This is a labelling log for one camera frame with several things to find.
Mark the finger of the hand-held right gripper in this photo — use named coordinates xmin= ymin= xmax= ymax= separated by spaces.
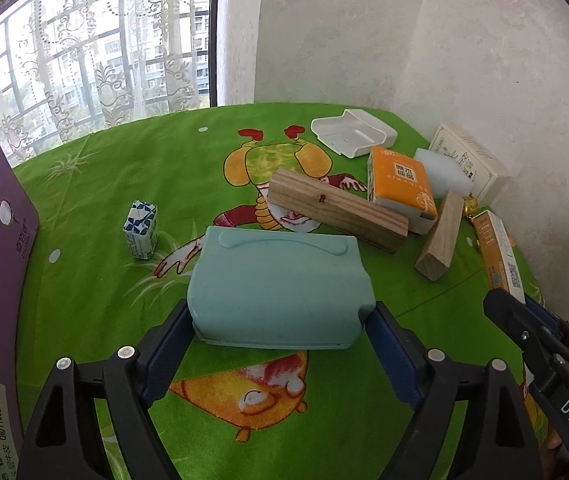
xmin=523 ymin=294 xmax=569 ymax=341
xmin=483 ymin=287 xmax=558 ymax=377

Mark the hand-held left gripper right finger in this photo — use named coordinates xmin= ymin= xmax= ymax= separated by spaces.
xmin=363 ymin=301 xmax=547 ymax=480

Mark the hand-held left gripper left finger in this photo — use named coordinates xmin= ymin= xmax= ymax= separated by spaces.
xmin=16 ymin=299 xmax=195 ymax=480

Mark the slim orange white box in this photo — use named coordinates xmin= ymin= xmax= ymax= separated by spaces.
xmin=473 ymin=209 xmax=527 ymax=306

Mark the teal plastic box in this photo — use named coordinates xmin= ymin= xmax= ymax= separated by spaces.
xmin=187 ymin=225 xmax=376 ymax=351

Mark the green cloth covered desktop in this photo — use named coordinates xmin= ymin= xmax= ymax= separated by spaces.
xmin=9 ymin=101 xmax=555 ymax=480

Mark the pale wooden block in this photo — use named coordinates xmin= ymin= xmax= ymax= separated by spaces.
xmin=413 ymin=191 xmax=465 ymax=282

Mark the white cardboard box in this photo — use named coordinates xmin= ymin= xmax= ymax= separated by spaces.
xmin=428 ymin=122 xmax=511 ymax=202

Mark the white foam block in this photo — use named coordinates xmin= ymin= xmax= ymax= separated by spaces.
xmin=413 ymin=147 xmax=473 ymax=197

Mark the long grained wooden block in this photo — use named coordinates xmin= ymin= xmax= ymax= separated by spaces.
xmin=268 ymin=168 xmax=409 ymax=254

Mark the orange tissue packet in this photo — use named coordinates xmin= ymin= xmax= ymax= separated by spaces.
xmin=367 ymin=145 xmax=439 ymax=235

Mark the white plastic soap dish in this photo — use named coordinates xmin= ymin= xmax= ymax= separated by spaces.
xmin=310 ymin=108 xmax=398 ymax=159

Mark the white lace curtain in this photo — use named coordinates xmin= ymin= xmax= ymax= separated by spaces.
xmin=0 ymin=0 xmax=220 ymax=166

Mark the window with metal grille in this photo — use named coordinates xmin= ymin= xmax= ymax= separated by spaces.
xmin=0 ymin=0 xmax=222 ymax=161

